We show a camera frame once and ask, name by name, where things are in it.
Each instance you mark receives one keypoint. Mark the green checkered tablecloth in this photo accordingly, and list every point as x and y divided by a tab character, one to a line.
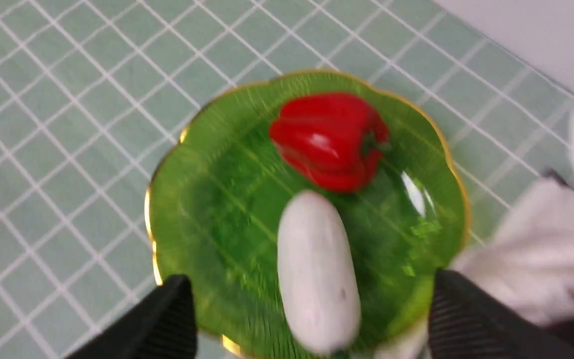
93	93

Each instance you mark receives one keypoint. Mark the red bell pepper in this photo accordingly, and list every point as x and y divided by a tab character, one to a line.
335	140

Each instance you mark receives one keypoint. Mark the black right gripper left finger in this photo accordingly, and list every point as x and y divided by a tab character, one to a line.
162	326

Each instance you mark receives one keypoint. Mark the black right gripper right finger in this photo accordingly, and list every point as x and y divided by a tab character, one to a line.
465	322

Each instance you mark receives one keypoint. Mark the green glass plate gold rim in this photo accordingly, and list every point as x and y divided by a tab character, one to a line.
213	206

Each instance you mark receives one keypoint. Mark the white radish with green leaves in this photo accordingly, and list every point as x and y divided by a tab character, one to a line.
317	279

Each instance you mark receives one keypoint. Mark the white cloth bag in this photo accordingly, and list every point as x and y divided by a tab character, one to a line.
528	266

